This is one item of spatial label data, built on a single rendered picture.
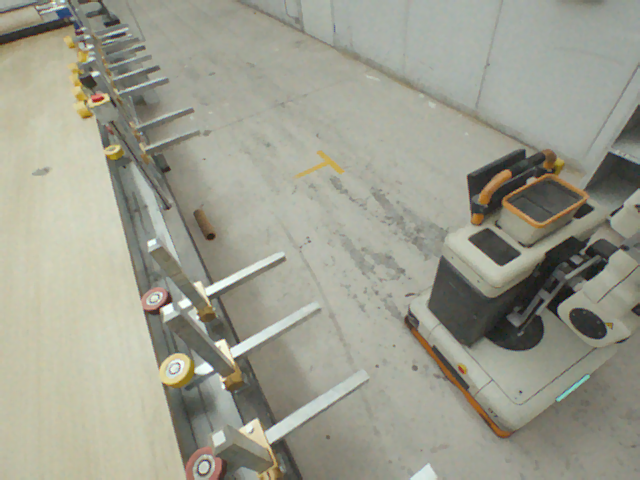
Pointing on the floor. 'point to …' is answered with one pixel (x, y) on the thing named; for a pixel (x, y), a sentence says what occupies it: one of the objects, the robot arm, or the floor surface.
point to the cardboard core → (204, 225)
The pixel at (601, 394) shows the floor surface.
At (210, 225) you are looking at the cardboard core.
